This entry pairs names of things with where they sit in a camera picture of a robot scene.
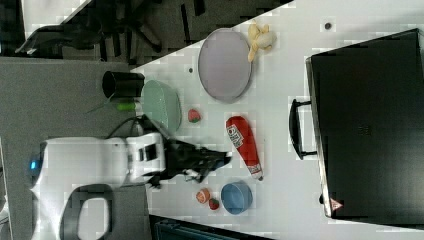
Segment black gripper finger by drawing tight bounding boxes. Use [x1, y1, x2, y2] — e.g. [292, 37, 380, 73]
[186, 169, 214, 183]
[201, 148, 232, 167]

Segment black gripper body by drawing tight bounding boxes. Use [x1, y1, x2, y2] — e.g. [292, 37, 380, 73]
[147, 139, 206, 189]

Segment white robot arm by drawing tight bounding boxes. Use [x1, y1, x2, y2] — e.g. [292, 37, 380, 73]
[30, 132, 232, 240]

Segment orange slice toy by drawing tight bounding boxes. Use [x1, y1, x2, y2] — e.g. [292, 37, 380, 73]
[196, 188, 211, 204]

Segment small red strawberry toy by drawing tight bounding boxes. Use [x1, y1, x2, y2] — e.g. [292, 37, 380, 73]
[209, 198, 220, 210]

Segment blue bowl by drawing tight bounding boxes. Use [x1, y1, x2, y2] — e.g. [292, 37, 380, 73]
[220, 181, 253, 215]

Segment red ketchup bottle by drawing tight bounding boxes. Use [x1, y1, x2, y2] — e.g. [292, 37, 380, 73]
[226, 116, 263, 181]

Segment green oval colander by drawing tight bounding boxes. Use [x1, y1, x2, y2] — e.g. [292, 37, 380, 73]
[141, 80, 182, 133]

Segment green toy fruit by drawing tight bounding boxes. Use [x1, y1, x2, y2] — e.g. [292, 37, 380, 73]
[117, 102, 136, 111]

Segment black cylinder cup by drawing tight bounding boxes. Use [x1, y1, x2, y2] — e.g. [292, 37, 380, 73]
[102, 71, 145, 98]

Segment round grey plate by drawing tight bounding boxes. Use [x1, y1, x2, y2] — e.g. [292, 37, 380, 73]
[198, 28, 252, 103]

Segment yellow plush toy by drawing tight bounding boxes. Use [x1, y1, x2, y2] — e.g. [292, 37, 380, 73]
[248, 20, 277, 62]

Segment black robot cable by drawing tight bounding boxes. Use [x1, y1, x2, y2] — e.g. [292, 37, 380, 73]
[105, 116, 148, 139]

